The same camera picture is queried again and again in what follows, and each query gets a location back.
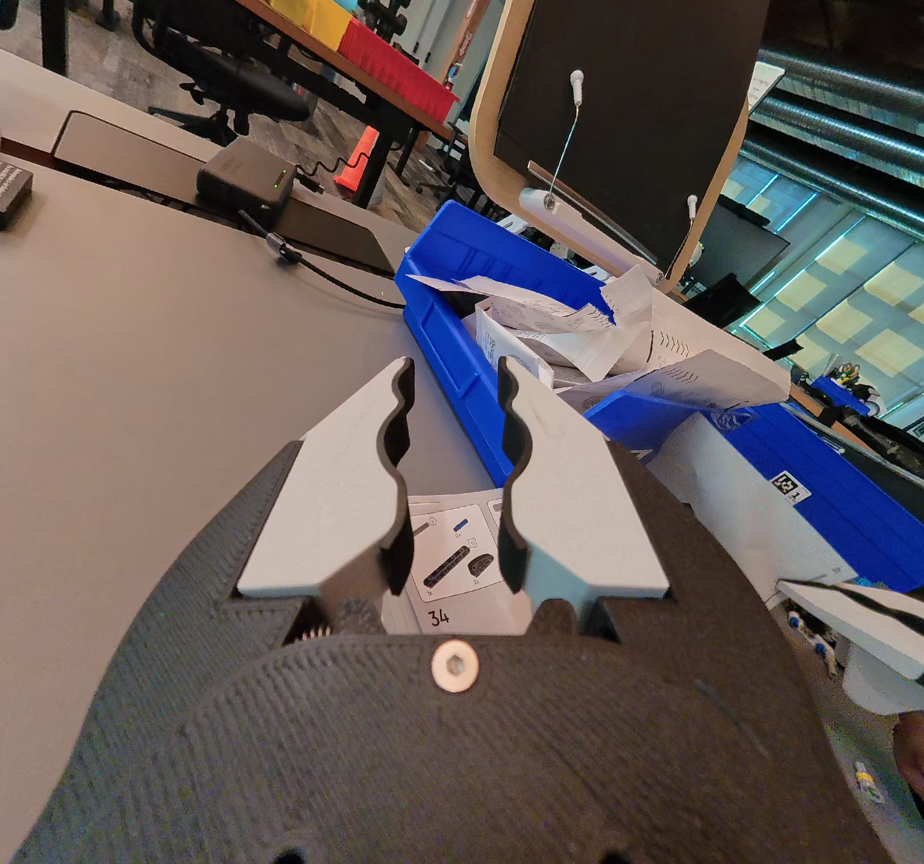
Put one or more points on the wood-framed blackboard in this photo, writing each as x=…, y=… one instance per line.
x=635, y=48

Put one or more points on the long blue plastic bin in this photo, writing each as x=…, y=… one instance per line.
x=444, y=344

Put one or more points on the pile of white paper bags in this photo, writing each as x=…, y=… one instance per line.
x=588, y=344

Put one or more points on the small yellow white lego piece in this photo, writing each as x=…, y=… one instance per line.
x=870, y=783

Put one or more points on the lego pieces with blue pins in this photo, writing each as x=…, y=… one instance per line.
x=812, y=640

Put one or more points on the black monitor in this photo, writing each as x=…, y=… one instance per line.
x=747, y=250

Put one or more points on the blue plastic bin with tag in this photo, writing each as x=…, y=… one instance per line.
x=844, y=525

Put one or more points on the black power bank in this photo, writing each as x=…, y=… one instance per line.
x=242, y=178

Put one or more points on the small blue bin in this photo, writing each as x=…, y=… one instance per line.
x=844, y=395

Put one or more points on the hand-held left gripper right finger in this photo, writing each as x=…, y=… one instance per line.
x=577, y=510

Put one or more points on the small black box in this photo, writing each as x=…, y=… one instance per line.
x=13, y=193

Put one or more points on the person's right hand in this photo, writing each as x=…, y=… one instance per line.
x=913, y=748

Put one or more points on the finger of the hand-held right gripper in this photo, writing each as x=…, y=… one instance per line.
x=873, y=637
x=902, y=603

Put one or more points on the long wooden table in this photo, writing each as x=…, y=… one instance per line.
x=377, y=171

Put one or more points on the grey speckled mat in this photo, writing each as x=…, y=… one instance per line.
x=895, y=835

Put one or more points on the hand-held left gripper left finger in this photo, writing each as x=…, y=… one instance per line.
x=325, y=503

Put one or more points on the black dumbbell rack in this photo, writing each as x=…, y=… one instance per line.
x=384, y=4

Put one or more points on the black office chair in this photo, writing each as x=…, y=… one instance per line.
x=249, y=88

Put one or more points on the white paper note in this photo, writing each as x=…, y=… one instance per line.
x=766, y=85

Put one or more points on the orange cone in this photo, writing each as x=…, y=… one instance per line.
x=358, y=164

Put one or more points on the red plastic bin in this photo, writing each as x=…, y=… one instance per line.
x=401, y=70

